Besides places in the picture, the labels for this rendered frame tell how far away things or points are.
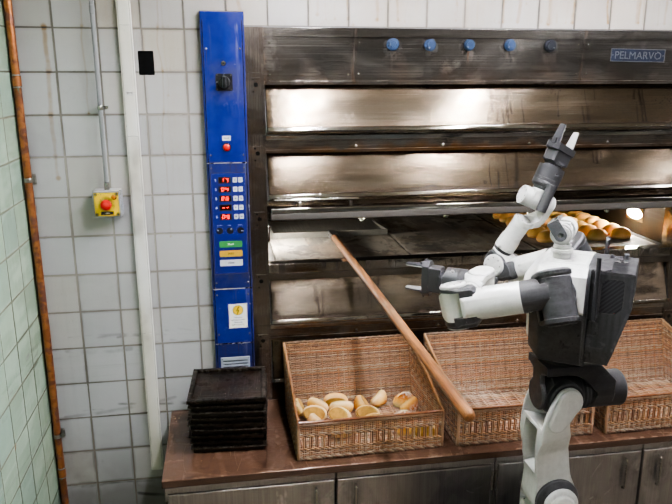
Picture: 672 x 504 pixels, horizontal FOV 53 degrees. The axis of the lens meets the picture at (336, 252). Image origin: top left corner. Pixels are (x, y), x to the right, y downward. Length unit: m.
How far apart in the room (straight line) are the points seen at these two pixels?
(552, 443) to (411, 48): 1.54
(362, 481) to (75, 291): 1.32
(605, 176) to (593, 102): 0.32
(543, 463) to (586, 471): 0.62
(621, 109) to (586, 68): 0.23
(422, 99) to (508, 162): 0.46
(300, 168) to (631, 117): 1.41
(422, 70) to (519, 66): 0.40
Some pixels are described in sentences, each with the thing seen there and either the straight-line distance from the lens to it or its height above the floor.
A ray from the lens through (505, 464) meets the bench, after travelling 2.74.
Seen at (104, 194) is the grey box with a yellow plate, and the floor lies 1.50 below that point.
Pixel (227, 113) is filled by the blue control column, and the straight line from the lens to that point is 2.65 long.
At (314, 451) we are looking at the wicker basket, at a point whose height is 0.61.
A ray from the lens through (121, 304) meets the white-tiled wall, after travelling 2.85.
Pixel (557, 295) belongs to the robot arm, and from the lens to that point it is 1.88.
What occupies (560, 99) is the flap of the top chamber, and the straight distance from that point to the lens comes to 3.02.
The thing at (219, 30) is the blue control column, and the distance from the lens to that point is 2.65.
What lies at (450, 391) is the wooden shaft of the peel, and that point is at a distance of 1.68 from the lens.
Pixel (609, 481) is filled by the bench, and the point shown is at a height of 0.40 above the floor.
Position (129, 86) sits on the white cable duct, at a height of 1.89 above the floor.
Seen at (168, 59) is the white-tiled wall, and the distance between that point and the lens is 2.68.
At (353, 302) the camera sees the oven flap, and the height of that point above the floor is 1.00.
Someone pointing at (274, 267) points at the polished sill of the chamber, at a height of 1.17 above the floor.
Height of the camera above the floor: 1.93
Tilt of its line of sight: 15 degrees down
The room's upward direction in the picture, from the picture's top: straight up
